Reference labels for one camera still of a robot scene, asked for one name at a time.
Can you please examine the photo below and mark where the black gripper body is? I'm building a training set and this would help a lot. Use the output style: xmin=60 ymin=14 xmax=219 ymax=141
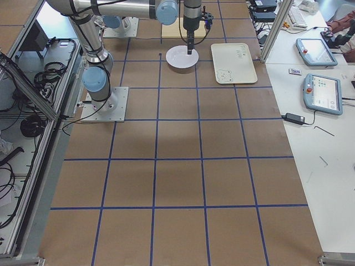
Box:
xmin=183 ymin=0 xmax=214 ymax=30

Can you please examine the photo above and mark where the cream bear tray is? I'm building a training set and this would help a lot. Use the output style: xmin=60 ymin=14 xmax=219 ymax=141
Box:
xmin=211 ymin=43 xmax=257 ymax=84

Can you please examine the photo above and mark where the bamboo cutting board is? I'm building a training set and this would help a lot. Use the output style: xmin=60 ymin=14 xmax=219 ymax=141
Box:
xmin=161 ymin=23 xmax=206 ymax=39

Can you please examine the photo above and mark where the white round plate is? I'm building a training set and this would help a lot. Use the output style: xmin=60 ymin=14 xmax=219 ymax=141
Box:
xmin=165 ymin=45 xmax=199 ymax=69

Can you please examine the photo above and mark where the white keyboard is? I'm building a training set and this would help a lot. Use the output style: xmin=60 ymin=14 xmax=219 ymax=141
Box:
xmin=287 ymin=6 xmax=308 ymax=29

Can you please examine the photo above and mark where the small printed card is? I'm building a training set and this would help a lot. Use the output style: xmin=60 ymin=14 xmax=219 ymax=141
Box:
xmin=288 ymin=68 xmax=302 ymax=75

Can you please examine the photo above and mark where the upper teach pendant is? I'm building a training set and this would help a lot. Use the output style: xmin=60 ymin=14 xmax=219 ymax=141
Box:
xmin=295 ymin=38 xmax=338 ymax=67

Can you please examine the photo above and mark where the teach pendant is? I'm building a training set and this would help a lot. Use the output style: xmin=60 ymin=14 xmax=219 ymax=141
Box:
xmin=303 ymin=74 xmax=343 ymax=115
xmin=295 ymin=38 xmax=338 ymax=67

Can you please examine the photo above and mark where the black power adapter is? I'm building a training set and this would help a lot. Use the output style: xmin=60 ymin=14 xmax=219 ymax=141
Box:
xmin=281 ymin=112 xmax=305 ymax=125

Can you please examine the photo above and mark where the lower teach pendant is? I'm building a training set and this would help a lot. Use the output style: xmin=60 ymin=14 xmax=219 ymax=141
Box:
xmin=303 ymin=74 xmax=343 ymax=115

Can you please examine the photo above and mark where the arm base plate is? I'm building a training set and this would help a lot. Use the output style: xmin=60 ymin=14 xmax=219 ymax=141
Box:
xmin=81 ymin=86 xmax=129 ymax=123
xmin=103 ymin=16 xmax=139 ymax=38

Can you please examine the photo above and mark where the aluminium frame post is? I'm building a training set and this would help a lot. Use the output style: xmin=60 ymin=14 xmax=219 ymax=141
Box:
xmin=260 ymin=0 xmax=293 ymax=63

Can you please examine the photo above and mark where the coiled black cable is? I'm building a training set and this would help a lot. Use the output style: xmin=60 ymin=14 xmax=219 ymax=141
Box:
xmin=20 ymin=114 xmax=45 ymax=139

